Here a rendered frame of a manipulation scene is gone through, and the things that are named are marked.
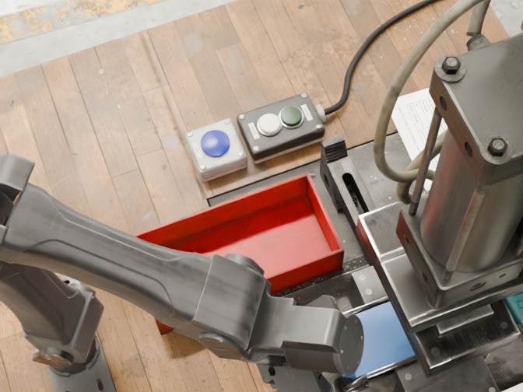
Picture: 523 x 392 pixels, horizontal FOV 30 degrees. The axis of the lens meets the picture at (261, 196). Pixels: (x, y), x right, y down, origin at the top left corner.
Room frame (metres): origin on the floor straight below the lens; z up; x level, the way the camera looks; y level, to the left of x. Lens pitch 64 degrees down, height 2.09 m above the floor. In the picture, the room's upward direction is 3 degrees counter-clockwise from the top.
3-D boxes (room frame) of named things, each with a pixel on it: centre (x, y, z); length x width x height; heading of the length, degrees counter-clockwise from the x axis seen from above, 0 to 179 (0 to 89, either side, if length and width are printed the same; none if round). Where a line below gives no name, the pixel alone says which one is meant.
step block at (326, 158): (0.59, -0.10, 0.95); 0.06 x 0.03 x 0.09; 18
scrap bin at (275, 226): (0.49, 0.04, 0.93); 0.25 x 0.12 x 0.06; 108
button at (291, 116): (0.69, -0.05, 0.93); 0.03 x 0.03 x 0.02
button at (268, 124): (0.68, -0.02, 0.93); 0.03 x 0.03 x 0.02
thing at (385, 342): (0.35, -0.14, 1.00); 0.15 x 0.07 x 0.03; 108
